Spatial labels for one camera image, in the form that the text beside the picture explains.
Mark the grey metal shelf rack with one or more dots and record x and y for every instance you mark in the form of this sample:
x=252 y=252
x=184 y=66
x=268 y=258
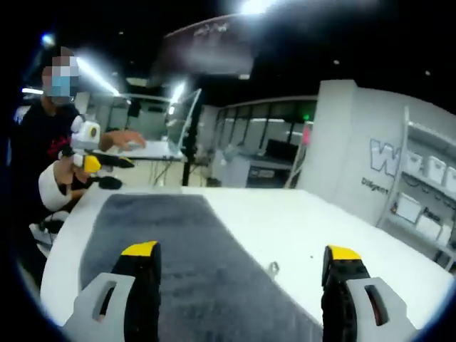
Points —
x=409 y=171

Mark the hanging display screen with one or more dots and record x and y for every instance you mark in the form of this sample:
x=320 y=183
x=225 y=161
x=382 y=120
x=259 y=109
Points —
x=206 y=46

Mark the white office desk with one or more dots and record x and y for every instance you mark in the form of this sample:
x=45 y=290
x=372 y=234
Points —
x=156 y=149

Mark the person's dark clothed torso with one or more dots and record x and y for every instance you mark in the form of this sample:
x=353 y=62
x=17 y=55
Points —
x=39 y=135

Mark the small black object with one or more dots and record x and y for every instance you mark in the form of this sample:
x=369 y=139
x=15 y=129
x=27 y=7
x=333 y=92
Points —
x=108 y=183

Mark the pink sign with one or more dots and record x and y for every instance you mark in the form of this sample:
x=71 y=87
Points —
x=306 y=135

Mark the long ceiling light strip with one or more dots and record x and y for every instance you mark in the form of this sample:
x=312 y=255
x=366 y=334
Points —
x=96 y=76

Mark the short ceiling light strip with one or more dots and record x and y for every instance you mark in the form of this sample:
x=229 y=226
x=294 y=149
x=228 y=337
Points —
x=178 y=92

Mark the person's left hand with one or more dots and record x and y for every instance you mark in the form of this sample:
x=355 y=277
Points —
x=71 y=178

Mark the row of white storage bins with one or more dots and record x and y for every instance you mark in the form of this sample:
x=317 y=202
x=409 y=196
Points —
x=409 y=208

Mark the black monitor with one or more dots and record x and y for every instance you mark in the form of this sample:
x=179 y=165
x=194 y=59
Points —
x=281 y=147

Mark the black pole stand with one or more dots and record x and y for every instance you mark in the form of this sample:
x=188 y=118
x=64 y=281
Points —
x=190 y=156

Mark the grey towel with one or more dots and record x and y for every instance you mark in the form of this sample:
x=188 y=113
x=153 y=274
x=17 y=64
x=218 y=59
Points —
x=199 y=256

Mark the bright ceiling light strip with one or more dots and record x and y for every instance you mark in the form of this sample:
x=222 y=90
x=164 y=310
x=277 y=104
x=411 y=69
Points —
x=254 y=5

